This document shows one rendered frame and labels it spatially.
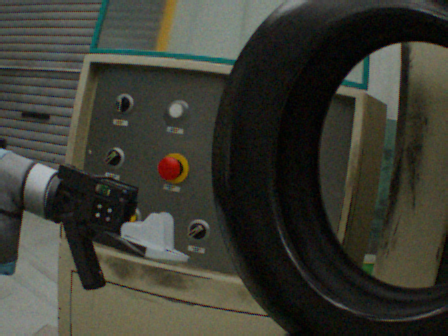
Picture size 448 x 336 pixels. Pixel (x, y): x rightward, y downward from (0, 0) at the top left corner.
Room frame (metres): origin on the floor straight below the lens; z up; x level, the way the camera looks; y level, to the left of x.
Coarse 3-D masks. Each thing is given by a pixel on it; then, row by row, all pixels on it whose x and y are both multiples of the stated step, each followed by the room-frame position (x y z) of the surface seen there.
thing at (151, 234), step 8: (152, 216) 1.37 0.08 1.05; (160, 216) 1.36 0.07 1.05; (128, 224) 1.37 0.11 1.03; (136, 224) 1.37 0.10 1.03; (144, 224) 1.37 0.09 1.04; (152, 224) 1.37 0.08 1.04; (160, 224) 1.36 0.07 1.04; (120, 232) 1.38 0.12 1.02; (128, 232) 1.37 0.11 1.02; (136, 232) 1.37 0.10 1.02; (144, 232) 1.37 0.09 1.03; (152, 232) 1.37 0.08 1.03; (160, 232) 1.36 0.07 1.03; (136, 240) 1.38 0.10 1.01; (144, 240) 1.37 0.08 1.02; (152, 240) 1.37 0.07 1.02; (160, 240) 1.36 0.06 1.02; (152, 248) 1.36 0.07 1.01; (160, 248) 1.36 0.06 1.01; (144, 256) 1.36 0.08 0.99; (152, 256) 1.36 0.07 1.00; (160, 256) 1.36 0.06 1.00; (168, 256) 1.36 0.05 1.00; (176, 256) 1.36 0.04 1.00; (184, 256) 1.37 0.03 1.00
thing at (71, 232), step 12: (60, 216) 1.40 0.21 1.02; (72, 216) 1.40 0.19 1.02; (72, 228) 1.40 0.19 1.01; (72, 240) 1.40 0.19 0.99; (84, 240) 1.41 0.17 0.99; (72, 252) 1.40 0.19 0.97; (84, 252) 1.39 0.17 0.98; (84, 264) 1.39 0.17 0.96; (96, 264) 1.42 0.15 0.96; (84, 276) 1.39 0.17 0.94; (96, 276) 1.40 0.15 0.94; (84, 288) 1.40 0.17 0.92; (96, 288) 1.40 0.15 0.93
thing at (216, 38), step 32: (128, 0) 1.99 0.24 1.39; (160, 0) 1.97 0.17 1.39; (192, 0) 1.95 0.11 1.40; (224, 0) 1.94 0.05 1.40; (256, 0) 1.92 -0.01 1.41; (96, 32) 2.00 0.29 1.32; (128, 32) 1.98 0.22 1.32; (160, 32) 1.97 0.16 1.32; (192, 32) 1.95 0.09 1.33; (224, 32) 1.93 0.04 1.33
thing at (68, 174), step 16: (64, 176) 1.41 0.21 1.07; (80, 176) 1.40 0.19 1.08; (96, 176) 1.40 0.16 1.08; (48, 192) 1.40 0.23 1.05; (64, 192) 1.41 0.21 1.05; (80, 192) 1.40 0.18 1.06; (96, 192) 1.38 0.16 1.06; (112, 192) 1.38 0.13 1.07; (128, 192) 1.40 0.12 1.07; (48, 208) 1.40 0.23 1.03; (64, 208) 1.41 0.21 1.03; (80, 208) 1.40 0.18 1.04; (96, 208) 1.38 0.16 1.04; (112, 208) 1.38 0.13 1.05; (128, 208) 1.42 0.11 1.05; (80, 224) 1.38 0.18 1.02; (96, 224) 1.37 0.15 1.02; (112, 224) 1.38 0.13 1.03
